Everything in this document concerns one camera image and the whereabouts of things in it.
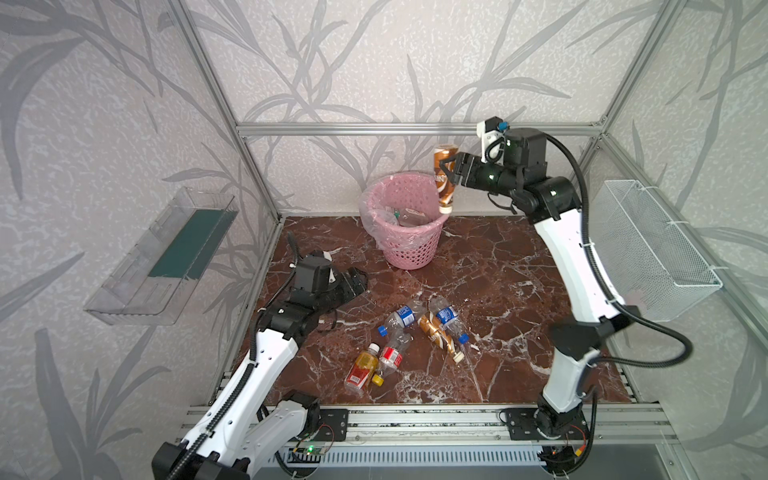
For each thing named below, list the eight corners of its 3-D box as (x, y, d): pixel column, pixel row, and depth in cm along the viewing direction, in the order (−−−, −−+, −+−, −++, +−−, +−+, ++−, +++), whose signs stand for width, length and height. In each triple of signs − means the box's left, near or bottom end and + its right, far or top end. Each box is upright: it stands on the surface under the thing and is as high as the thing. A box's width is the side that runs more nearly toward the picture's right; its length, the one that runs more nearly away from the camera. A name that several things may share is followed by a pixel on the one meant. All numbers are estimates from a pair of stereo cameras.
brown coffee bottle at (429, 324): (450, 369, 84) (453, 363, 80) (416, 325, 92) (417, 317, 88) (463, 359, 86) (466, 353, 82) (428, 317, 94) (430, 309, 90)
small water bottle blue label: (460, 349, 88) (462, 343, 85) (422, 309, 97) (423, 302, 93) (474, 335, 91) (478, 329, 87) (436, 298, 99) (438, 290, 96)
